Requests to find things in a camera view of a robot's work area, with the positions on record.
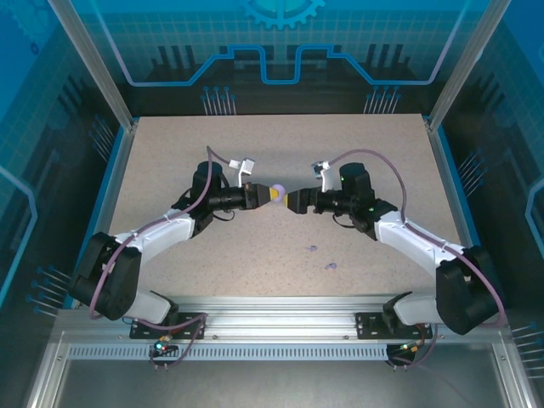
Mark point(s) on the purple earbud charging case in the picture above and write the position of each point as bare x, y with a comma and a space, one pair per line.
279, 187

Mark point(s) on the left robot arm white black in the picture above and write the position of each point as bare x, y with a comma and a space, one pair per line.
170, 231

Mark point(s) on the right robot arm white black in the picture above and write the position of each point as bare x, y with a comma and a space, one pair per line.
408, 238

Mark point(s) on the connector with status light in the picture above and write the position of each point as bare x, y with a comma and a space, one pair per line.
409, 348
162, 346

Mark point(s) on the metal base tray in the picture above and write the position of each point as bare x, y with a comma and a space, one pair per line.
276, 382

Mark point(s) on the aluminium side rail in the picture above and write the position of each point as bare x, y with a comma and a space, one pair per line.
449, 170
115, 170

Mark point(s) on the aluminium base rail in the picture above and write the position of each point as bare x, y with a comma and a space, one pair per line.
276, 319

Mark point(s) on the aluminium frame post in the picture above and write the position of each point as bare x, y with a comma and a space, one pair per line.
96, 64
466, 64

